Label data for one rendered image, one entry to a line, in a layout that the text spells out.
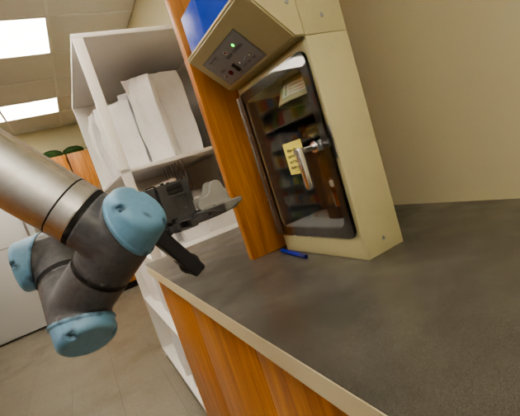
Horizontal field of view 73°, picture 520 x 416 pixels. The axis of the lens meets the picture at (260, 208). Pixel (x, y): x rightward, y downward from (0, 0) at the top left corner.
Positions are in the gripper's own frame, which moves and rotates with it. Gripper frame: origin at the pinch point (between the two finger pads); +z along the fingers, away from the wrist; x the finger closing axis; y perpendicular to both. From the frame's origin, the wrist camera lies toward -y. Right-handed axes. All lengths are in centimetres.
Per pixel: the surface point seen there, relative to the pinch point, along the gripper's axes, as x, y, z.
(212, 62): 19.2, 32.3, 14.1
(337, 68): -5.4, 19.2, 28.2
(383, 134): 21, 2, 66
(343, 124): -5.4, 8.1, 25.8
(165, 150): 123, 27, 25
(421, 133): 7, 0, 65
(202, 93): 31.6, 28.6, 14.5
